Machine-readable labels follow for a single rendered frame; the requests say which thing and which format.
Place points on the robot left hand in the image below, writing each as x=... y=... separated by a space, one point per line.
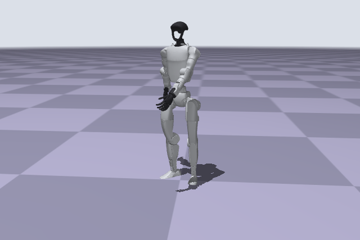
x=168 y=99

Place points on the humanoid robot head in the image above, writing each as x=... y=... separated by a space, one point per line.
x=180 y=27

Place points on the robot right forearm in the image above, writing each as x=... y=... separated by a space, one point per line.
x=166 y=81

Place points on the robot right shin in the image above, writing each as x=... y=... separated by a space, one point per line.
x=172 y=151

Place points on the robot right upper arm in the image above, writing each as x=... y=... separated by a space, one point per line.
x=164 y=69

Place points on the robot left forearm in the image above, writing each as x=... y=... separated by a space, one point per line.
x=181 y=81

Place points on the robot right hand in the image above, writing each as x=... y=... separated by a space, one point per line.
x=166 y=90

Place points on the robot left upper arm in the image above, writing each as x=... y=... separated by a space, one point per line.
x=194 y=54

